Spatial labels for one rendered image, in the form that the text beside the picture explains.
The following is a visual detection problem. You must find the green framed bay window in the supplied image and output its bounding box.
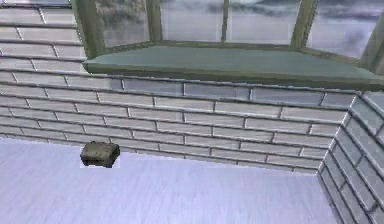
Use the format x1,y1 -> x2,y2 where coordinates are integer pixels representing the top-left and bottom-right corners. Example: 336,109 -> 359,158
68,0 -> 384,92

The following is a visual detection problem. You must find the olive green box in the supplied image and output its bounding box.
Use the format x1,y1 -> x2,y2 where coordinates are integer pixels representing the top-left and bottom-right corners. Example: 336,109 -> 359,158
79,141 -> 121,169

